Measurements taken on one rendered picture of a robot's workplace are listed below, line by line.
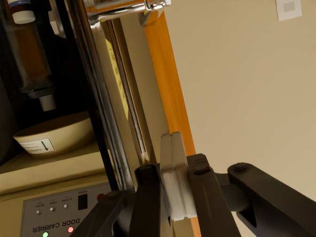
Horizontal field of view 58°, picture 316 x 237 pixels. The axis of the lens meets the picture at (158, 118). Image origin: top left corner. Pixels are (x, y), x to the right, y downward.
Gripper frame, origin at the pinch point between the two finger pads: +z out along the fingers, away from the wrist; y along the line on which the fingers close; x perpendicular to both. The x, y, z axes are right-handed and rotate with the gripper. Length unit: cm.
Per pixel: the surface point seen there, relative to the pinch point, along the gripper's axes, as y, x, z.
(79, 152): -18.4, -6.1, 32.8
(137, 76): -9, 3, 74
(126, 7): -0.9, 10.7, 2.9
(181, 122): 1.1, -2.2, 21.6
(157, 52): 0.1, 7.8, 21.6
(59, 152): -22.7, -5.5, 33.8
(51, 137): -22.4, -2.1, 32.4
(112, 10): -1.8, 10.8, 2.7
